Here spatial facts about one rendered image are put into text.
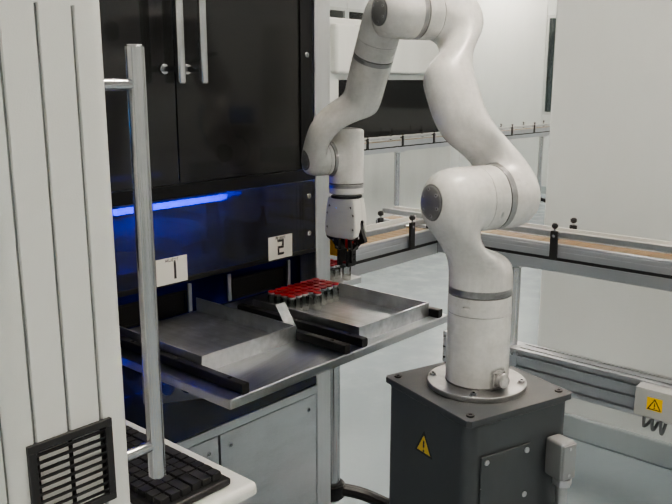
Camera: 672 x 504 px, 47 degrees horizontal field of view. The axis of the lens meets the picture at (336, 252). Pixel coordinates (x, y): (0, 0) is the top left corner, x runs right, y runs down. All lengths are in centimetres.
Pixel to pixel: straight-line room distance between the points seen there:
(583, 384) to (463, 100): 139
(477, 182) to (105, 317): 69
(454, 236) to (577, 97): 183
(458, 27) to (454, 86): 14
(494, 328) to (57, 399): 79
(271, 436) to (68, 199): 128
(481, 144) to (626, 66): 165
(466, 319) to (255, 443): 84
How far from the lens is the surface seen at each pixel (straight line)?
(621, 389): 260
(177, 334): 178
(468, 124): 146
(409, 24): 153
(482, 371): 148
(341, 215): 188
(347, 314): 189
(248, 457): 210
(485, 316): 145
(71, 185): 98
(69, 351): 102
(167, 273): 177
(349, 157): 184
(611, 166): 311
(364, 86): 175
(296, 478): 226
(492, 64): 1090
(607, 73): 311
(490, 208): 140
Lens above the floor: 143
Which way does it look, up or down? 12 degrees down
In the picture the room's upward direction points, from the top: straight up
